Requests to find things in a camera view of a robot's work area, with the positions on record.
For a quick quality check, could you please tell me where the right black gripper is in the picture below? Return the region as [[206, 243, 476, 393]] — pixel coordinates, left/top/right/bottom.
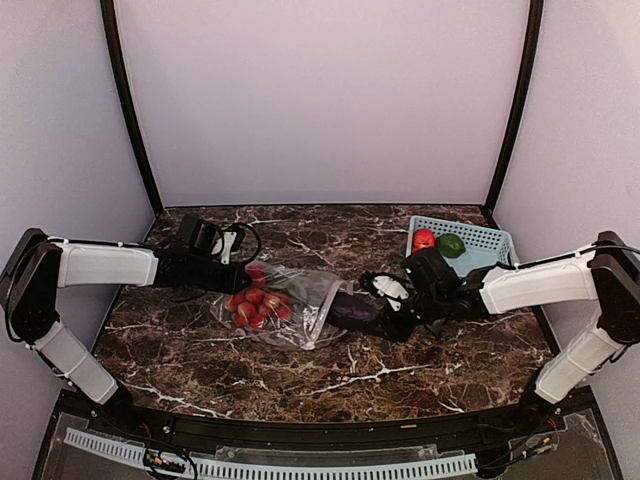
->
[[366, 287, 446, 342]]

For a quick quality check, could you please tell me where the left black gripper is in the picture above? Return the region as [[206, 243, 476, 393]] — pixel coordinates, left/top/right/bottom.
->
[[187, 254, 252, 294]]

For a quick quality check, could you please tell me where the purple fake eggplant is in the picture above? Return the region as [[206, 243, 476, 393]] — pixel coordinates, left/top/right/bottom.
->
[[326, 292, 378, 332]]

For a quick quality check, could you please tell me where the clear zip top bag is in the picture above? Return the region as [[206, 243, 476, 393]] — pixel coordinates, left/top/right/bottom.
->
[[210, 261, 354, 351]]

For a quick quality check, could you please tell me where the green fake avocado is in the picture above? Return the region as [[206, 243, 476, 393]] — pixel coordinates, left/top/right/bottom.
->
[[436, 233, 466, 259]]

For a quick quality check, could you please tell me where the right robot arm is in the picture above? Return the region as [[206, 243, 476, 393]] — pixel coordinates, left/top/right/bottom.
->
[[370, 231, 639, 434]]

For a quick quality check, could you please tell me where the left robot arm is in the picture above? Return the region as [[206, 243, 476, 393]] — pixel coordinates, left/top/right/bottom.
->
[[1, 216, 256, 436]]

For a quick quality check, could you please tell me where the light blue plastic basket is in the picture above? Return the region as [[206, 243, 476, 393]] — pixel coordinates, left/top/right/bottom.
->
[[405, 215, 518, 277]]

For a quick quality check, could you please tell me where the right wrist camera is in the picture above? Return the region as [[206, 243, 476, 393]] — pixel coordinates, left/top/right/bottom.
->
[[359, 272, 409, 312]]

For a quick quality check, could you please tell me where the black front rail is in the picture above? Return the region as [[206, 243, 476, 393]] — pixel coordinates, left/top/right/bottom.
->
[[59, 389, 566, 454]]

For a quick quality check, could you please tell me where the white slotted cable duct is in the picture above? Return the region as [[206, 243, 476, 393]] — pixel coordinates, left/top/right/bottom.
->
[[63, 427, 477, 480]]

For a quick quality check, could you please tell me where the left black frame post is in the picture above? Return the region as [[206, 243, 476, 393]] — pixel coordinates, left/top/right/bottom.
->
[[99, 0, 164, 217]]

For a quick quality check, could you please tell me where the black frame post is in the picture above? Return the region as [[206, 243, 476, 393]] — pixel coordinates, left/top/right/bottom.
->
[[482, 0, 544, 219], [99, 0, 164, 217]]

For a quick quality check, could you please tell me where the right black frame post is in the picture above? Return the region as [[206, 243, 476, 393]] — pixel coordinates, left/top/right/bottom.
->
[[482, 0, 544, 219]]

